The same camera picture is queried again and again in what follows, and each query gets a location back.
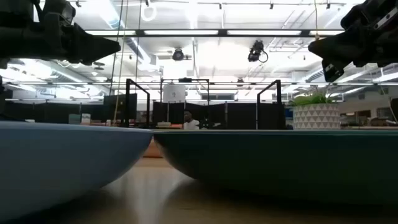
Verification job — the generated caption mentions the succulent in white patterned pot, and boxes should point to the succulent in white patterned pot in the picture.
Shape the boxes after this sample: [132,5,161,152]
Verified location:
[290,86,342,130]

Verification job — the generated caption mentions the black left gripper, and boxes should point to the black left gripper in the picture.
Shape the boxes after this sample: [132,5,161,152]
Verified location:
[0,0,122,66]

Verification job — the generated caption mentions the blue plate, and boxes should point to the blue plate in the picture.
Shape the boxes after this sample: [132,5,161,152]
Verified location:
[0,120,154,222]

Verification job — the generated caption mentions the dark teal plate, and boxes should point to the dark teal plate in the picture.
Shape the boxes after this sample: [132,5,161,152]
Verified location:
[153,129,398,215]

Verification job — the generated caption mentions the black overhead camera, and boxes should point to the black overhead camera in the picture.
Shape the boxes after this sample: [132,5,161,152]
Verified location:
[248,39,269,63]

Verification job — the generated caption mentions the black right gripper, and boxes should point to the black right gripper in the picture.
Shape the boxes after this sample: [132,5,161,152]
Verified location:
[307,0,398,83]

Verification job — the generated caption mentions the peach plate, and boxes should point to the peach plate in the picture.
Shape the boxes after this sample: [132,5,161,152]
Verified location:
[142,139,165,159]

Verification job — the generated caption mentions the person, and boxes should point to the person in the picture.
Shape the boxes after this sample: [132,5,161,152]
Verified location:
[183,111,201,131]

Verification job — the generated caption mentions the black overhead rig beam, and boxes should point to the black overhead rig beam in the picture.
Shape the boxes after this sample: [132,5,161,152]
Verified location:
[83,29,346,39]

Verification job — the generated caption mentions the round black ceiling lamp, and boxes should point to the round black ceiling lamp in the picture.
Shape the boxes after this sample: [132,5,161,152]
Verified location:
[172,48,185,62]

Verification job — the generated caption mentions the black background metal frame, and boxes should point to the black background metal frame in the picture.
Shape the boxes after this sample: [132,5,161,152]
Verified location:
[160,77,211,106]

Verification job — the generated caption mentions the black partition panels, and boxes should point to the black partition panels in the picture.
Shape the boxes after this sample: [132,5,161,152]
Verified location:
[152,101,287,130]

